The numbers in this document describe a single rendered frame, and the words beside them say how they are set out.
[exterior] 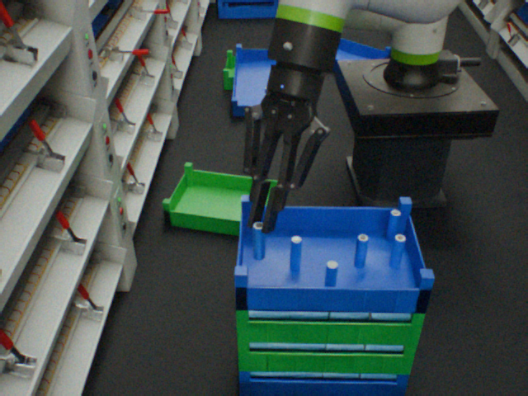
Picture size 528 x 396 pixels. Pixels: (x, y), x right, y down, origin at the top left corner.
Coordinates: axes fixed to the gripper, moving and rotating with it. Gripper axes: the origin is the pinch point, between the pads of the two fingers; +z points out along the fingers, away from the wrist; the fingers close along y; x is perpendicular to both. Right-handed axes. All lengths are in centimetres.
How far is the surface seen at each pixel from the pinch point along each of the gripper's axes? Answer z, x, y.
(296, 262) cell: 11.0, -11.5, -2.6
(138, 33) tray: -18, -43, 66
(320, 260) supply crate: 10.8, -16.3, -5.0
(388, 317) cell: 14.4, -13.5, -19.5
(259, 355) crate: 27.9, -7.7, -1.8
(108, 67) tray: -10, -25, 57
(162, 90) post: -1, -74, 79
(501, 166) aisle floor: -2, -120, -21
